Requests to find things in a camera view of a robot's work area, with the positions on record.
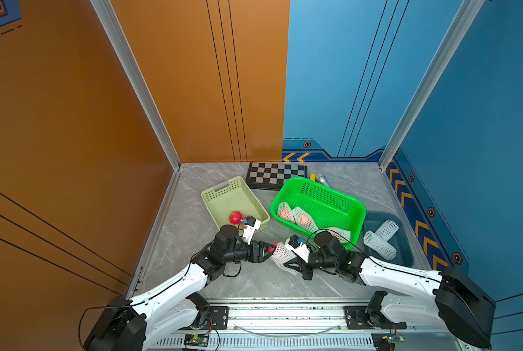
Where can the green circuit board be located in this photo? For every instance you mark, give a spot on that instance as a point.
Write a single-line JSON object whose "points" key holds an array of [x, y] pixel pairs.
{"points": [[196, 341]]}

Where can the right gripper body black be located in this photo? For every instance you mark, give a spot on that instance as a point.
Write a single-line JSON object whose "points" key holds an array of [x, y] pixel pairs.
{"points": [[315, 259]]}

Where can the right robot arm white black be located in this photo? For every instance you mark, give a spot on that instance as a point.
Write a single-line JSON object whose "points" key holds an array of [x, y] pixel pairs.
{"points": [[444, 299]]}

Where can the grey cylinder yellow tip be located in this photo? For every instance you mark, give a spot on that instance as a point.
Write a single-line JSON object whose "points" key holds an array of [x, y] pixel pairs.
{"points": [[320, 179]]}

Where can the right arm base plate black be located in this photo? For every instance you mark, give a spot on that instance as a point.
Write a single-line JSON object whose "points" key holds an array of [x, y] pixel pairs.
{"points": [[371, 316]]}

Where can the bright green plastic basket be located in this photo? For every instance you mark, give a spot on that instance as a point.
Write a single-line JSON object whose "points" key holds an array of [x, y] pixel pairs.
{"points": [[328, 208]]}

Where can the right aluminium corner post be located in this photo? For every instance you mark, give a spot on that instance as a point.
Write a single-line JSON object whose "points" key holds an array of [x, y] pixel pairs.
{"points": [[453, 37]]}

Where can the white foam net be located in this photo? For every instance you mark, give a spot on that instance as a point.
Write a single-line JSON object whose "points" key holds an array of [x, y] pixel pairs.
{"points": [[387, 230], [381, 247]]}

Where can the black white checkerboard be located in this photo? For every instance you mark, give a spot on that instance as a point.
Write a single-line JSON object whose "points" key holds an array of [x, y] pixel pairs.
{"points": [[272, 176]]}

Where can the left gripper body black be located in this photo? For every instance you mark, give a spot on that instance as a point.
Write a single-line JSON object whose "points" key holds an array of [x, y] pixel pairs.
{"points": [[241, 253]]}

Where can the aluminium corner post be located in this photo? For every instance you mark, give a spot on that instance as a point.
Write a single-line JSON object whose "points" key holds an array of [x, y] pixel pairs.
{"points": [[453, 37], [113, 29]]}

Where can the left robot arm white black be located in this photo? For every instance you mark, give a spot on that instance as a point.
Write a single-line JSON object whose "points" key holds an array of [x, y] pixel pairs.
{"points": [[137, 323]]}

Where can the aluminium front rail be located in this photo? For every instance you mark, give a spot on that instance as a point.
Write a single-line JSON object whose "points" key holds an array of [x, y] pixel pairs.
{"points": [[304, 325]]}

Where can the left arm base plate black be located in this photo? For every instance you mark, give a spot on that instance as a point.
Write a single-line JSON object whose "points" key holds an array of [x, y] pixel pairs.
{"points": [[209, 316]]}

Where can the left aluminium corner post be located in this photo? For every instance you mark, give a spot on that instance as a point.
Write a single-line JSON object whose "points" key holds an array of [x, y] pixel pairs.
{"points": [[113, 29]]}

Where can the dark teal plastic tray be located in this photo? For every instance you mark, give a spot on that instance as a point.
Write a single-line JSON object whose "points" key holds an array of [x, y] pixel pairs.
{"points": [[399, 241]]}

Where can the small right circuit board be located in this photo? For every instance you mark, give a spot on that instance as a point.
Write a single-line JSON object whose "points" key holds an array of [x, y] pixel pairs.
{"points": [[386, 341]]}

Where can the pale green plastic basket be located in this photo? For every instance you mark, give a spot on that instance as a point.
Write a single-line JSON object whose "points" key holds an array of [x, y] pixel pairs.
{"points": [[231, 196]]}

